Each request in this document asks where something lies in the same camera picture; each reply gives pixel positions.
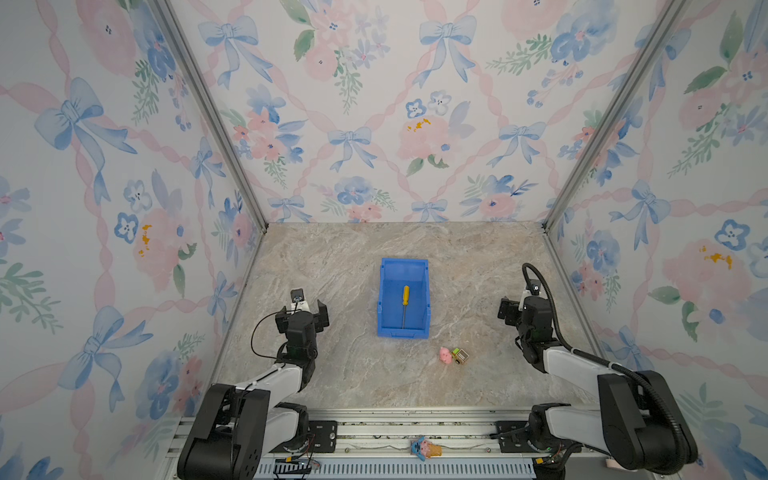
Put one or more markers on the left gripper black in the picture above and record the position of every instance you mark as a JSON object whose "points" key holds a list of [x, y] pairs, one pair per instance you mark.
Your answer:
{"points": [[319, 318]]}

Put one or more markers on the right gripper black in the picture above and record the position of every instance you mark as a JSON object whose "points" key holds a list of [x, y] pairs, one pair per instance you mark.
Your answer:
{"points": [[513, 307]]}

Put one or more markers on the yellow handled screwdriver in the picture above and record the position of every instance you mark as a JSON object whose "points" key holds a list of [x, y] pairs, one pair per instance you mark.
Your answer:
{"points": [[405, 304]]}

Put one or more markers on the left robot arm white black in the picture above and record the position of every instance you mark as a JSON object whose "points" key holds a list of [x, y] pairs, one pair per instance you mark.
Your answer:
{"points": [[236, 424]]}

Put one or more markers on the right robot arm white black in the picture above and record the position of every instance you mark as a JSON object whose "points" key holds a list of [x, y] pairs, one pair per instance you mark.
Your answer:
{"points": [[637, 423]]}

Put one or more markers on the blue plastic bin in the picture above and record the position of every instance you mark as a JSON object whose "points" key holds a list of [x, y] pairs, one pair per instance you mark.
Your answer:
{"points": [[395, 273]]}

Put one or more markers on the small colourful toy block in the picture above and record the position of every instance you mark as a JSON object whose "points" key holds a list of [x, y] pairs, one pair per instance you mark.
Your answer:
{"points": [[459, 355]]}

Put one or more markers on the pink pig toy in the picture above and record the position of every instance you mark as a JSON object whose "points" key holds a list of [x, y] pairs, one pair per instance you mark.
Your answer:
{"points": [[446, 356]]}

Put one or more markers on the blue orange small toy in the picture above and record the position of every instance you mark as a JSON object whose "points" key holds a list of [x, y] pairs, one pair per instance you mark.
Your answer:
{"points": [[424, 449]]}

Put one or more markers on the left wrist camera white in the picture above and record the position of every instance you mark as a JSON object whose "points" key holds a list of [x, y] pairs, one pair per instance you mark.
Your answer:
{"points": [[298, 302]]}

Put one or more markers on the aluminium rail base frame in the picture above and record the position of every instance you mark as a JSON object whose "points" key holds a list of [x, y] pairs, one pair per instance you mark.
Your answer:
{"points": [[374, 443]]}

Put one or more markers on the right aluminium corner post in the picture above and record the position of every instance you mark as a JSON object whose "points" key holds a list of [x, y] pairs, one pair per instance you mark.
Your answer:
{"points": [[657, 37]]}

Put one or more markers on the aluminium corner post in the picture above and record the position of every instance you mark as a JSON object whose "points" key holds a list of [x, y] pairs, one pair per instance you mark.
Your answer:
{"points": [[179, 45], [657, 37]]}

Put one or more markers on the left aluminium corner post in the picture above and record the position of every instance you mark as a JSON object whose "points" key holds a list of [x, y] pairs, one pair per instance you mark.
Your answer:
{"points": [[179, 45]]}

